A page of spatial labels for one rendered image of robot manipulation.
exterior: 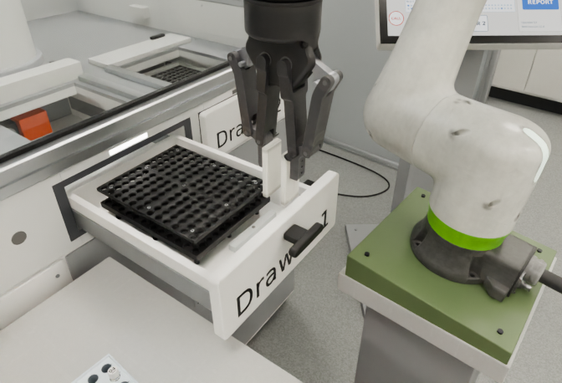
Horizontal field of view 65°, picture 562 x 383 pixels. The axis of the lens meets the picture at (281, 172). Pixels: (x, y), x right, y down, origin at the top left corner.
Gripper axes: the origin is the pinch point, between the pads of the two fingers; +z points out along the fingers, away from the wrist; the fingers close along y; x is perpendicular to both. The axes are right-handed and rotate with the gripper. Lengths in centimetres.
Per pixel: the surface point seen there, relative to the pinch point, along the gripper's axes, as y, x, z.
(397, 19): -19, 81, 1
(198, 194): -18.1, 2.9, 12.8
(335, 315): -18, 62, 103
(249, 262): -1.0, -5.3, 11.3
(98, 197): -36.2, -3.8, 17.3
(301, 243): 2.3, 1.6, 11.4
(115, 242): -24.0, -9.4, 17.2
